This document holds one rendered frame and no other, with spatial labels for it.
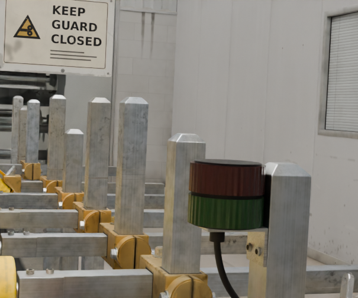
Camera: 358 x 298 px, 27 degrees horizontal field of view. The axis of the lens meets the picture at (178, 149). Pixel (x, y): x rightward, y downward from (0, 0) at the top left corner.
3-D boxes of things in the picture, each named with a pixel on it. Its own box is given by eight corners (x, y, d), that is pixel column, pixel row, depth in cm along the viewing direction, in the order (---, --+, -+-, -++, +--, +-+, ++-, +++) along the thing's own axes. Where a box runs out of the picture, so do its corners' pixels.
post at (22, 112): (24, 247, 255) (29, 107, 252) (25, 249, 251) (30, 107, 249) (13, 247, 254) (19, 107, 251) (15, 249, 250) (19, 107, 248)
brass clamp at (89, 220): (100, 227, 142) (101, 201, 141) (116, 240, 129) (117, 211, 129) (68, 227, 140) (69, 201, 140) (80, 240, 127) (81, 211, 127)
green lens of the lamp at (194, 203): (245, 217, 62) (246, 191, 62) (276, 229, 57) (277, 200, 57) (177, 217, 61) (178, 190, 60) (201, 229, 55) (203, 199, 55)
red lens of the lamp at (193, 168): (247, 187, 62) (248, 161, 62) (277, 196, 57) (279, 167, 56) (179, 186, 60) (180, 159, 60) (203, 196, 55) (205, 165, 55)
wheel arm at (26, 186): (161, 194, 194) (161, 182, 193) (164, 195, 191) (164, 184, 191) (18, 192, 183) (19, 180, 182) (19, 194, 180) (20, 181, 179)
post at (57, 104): (56, 290, 183) (64, 95, 181) (58, 293, 180) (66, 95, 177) (42, 290, 182) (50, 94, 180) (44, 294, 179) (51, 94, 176)
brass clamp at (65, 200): (77, 209, 165) (78, 187, 165) (89, 218, 153) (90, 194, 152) (50, 209, 164) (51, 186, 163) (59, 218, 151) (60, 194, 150)
